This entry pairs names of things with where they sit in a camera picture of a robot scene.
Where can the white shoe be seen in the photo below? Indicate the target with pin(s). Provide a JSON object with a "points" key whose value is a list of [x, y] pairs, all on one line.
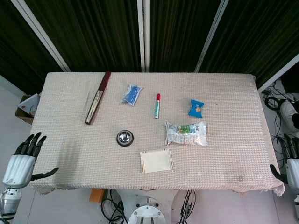
{"points": [[288, 109]]}

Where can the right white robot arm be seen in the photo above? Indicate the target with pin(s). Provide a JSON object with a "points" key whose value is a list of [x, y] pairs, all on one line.
{"points": [[296, 201]]}

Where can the blue snack packet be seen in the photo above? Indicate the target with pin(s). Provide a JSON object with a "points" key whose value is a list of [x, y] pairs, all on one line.
{"points": [[196, 109]]}

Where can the dark red folded fan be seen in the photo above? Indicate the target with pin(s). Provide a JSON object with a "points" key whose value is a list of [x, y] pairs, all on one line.
{"points": [[97, 100]]}

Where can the small pale wooden tray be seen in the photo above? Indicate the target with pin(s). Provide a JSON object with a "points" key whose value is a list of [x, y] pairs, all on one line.
{"points": [[156, 161]]}

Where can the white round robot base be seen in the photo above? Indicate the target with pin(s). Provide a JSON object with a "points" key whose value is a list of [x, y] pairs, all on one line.
{"points": [[146, 214]]}

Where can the pink woven tablecloth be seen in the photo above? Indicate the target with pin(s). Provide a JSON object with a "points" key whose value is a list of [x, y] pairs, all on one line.
{"points": [[222, 151]]}

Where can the red capped whiteboard marker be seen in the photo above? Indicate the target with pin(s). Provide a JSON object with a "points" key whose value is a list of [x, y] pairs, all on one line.
{"points": [[157, 107]]}

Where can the clear snack bag green label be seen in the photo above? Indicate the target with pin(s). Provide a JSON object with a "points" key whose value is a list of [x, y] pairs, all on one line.
{"points": [[185, 134]]}

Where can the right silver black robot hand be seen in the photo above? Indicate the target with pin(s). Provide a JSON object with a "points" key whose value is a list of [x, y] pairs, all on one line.
{"points": [[294, 172]]}

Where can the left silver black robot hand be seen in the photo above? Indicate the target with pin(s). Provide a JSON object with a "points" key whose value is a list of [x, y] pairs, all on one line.
{"points": [[18, 170]]}

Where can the cardboard box with papers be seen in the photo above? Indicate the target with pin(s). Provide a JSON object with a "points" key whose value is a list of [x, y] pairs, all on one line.
{"points": [[26, 108]]}

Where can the dark ribbed screen panel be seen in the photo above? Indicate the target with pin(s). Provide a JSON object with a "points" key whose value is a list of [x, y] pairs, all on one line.
{"points": [[257, 35], [177, 35], [93, 35], [18, 46]]}

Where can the blue clear plastic packet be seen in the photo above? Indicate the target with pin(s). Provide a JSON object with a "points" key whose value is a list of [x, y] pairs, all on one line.
{"points": [[132, 94]]}

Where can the orange block under table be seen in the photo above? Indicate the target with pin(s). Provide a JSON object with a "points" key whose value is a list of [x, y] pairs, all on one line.
{"points": [[96, 195]]}

